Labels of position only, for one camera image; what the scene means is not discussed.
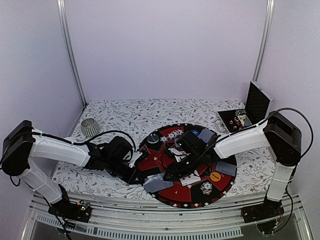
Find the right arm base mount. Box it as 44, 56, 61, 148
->
240, 203, 285, 235

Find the left aluminium frame post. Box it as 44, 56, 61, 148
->
56, 0, 88, 107

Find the floral patterned tablecloth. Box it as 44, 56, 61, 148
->
52, 99, 275, 200

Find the striped ceramic mug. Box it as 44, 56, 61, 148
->
80, 118, 100, 138

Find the aluminium front rail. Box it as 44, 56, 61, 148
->
21, 192, 315, 240

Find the aluminium frame post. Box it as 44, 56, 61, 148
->
252, 0, 275, 83
56, 0, 88, 107

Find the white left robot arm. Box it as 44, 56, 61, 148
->
0, 120, 144, 217

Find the three of diamonds card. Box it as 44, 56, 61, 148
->
179, 170, 201, 186

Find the triangular red black token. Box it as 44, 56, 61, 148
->
138, 145, 151, 157

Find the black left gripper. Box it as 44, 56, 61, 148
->
105, 156, 145, 185

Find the round red black poker mat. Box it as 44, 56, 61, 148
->
136, 123, 237, 208

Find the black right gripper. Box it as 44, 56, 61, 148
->
163, 151, 202, 181

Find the black dealer button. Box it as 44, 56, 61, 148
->
146, 133, 160, 144

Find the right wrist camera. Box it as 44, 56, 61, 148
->
168, 148, 189, 163

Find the right aluminium frame post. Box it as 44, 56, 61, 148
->
252, 0, 275, 83

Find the white blue chip stack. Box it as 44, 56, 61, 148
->
200, 181, 213, 195

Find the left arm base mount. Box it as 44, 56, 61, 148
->
48, 199, 92, 223

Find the blue small blind button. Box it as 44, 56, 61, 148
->
191, 129, 199, 135

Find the orange big blind button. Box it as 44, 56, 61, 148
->
210, 171, 222, 182

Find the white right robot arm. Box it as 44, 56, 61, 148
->
164, 108, 303, 218

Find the aluminium poker chip case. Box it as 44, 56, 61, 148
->
218, 81, 274, 133

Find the white blue chip row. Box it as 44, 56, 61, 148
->
160, 129, 184, 143

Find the blue card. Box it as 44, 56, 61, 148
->
215, 161, 237, 177
143, 173, 174, 193
198, 128, 217, 144

